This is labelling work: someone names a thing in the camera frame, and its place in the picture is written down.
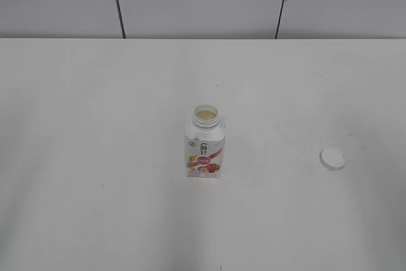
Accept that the white yogurt carton bottle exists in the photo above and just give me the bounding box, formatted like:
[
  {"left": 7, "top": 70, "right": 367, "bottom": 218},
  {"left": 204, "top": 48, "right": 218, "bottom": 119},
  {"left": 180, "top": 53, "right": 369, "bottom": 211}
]
[{"left": 184, "top": 104, "right": 226, "bottom": 178}]

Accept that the white screw cap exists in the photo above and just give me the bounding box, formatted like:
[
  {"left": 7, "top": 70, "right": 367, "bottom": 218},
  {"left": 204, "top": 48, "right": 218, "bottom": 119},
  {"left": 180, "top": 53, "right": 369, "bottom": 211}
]
[{"left": 320, "top": 149, "right": 346, "bottom": 170}]

